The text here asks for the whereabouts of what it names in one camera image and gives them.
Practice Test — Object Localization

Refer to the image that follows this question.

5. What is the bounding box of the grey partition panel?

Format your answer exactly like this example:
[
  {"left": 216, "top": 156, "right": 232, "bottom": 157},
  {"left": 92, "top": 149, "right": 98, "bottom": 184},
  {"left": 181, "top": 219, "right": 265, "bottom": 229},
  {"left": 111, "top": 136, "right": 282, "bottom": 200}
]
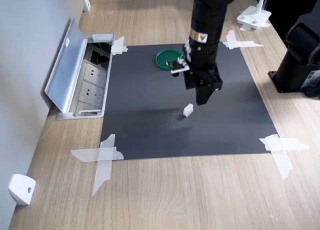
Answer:
[{"left": 0, "top": 0, "right": 90, "bottom": 230}]

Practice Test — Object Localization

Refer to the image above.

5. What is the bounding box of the dark grey mat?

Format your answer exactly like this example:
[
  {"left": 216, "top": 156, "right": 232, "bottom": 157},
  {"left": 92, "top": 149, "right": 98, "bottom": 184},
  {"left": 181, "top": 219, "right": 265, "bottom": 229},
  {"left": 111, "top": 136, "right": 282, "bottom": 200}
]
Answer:
[{"left": 99, "top": 43, "right": 279, "bottom": 161}]

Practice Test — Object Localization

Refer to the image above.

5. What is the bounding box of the white tape patch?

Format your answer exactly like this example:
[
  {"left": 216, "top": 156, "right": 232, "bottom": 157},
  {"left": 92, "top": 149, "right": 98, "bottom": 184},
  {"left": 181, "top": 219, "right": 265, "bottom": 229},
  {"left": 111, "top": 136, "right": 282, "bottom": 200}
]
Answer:
[
  {"left": 110, "top": 36, "right": 129, "bottom": 56},
  {"left": 70, "top": 133, "right": 125, "bottom": 197},
  {"left": 259, "top": 134, "right": 311, "bottom": 181},
  {"left": 221, "top": 29, "right": 265, "bottom": 51}
]

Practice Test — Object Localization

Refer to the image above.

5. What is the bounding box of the silver cable duct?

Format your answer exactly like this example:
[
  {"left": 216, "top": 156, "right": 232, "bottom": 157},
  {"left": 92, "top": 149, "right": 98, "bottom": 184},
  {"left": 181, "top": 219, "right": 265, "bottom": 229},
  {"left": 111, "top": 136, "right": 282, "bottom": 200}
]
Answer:
[{"left": 44, "top": 17, "right": 116, "bottom": 121}]

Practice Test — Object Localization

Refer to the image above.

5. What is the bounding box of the round green lid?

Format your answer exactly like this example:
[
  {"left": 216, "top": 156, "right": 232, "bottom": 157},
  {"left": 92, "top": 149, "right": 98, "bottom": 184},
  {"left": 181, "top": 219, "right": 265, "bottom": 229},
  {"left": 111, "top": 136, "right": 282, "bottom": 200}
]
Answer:
[{"left": 155, "top": 49, "right": 186, "bottom": 72}]

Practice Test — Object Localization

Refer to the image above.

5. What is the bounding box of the white camera stand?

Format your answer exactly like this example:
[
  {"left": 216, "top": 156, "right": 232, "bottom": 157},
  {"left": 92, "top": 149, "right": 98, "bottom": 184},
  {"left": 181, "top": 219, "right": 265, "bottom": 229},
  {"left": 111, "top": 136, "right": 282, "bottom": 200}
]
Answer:
[{"left": 236, "top": 0, "right": 273, "bottom": 31}]

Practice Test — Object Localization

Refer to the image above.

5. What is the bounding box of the small white plastic terminal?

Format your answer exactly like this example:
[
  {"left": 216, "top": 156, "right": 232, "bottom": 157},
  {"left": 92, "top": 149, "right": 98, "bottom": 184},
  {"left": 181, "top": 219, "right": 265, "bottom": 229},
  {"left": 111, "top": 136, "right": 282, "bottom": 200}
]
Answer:
[{"left": 183, "top": 103, "right": 195, "bottom": 118}]

